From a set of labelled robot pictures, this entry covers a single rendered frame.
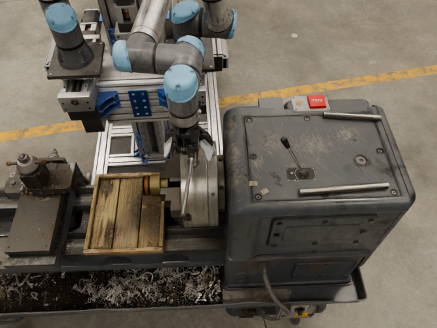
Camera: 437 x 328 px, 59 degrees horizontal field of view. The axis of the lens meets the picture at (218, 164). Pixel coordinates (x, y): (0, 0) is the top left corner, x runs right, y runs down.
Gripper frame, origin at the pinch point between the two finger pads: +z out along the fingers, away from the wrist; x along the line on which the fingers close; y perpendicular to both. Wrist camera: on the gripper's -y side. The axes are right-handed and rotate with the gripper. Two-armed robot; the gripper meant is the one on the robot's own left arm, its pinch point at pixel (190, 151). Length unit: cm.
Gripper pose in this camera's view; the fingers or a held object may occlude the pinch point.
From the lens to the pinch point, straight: 118.0
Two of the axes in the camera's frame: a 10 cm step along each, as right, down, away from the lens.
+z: -0.1, 5.0, 8.7
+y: -0.8, 8.6, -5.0
